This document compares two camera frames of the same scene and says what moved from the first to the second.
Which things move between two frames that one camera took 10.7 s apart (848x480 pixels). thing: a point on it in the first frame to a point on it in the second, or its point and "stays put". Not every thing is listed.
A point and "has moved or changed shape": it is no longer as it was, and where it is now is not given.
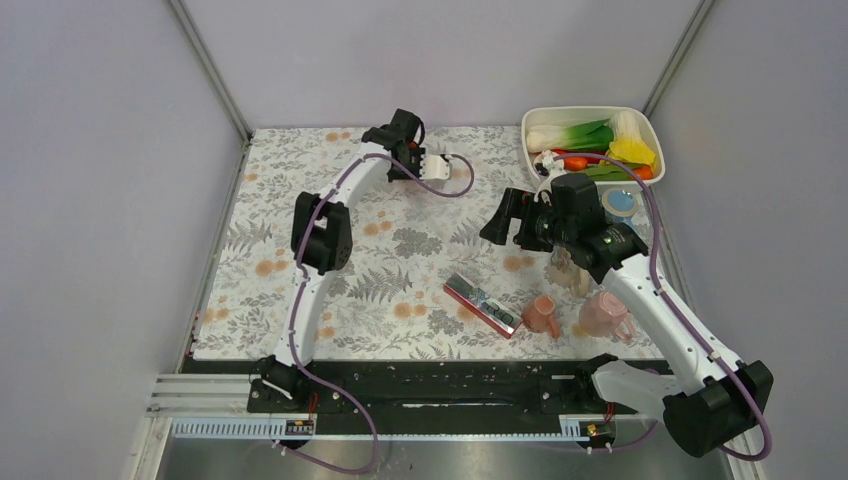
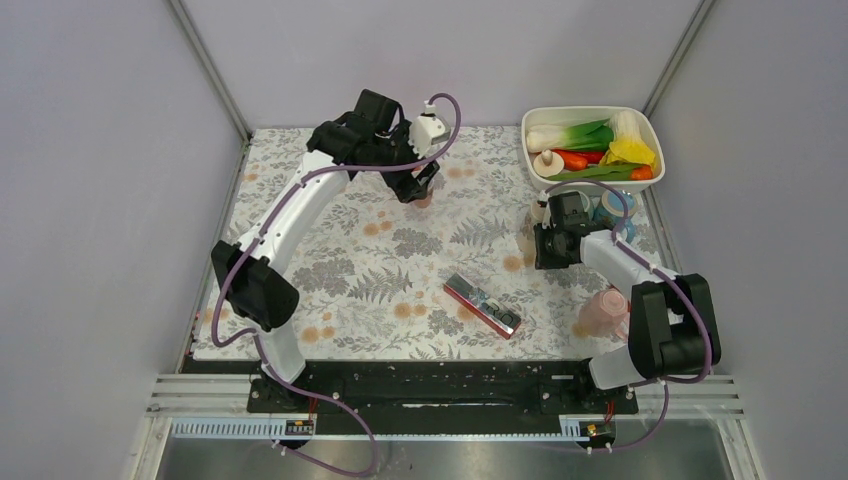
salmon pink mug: [538, 316] to [422, 203]
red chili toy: [577, 163] stays put
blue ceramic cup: [618, 205] stays put
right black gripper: [518, 204] to [542, 259]
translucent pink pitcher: [605, 314] stays put
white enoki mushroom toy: [625, 122] stays put
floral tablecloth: [419, 279] stays put
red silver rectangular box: [481, 306] stays put
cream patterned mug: [563, 269] has moved or changed shape
